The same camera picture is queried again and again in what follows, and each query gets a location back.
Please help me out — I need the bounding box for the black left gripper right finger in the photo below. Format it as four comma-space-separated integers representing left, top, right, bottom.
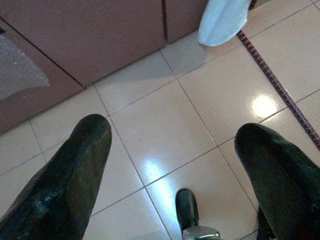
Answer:
234, 122, 320, 240

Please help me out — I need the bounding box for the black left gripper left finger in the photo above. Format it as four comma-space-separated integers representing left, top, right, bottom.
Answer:
0, 113, 113, 240

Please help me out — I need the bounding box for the brown cabinet door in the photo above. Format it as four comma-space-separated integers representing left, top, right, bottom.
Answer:
163, 0, 210, 44
0, 0, 167, 88
0, 18, 84, 135

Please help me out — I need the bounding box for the black robot foot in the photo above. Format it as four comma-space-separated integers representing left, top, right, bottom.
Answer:
175, 188, 222, 240

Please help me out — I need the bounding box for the clear bubble wrap sheet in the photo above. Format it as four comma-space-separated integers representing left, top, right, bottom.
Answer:
0, 33, 51, 101

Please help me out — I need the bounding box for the white towel with pink car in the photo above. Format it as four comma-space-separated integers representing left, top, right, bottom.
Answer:
197, 0, 250, 48

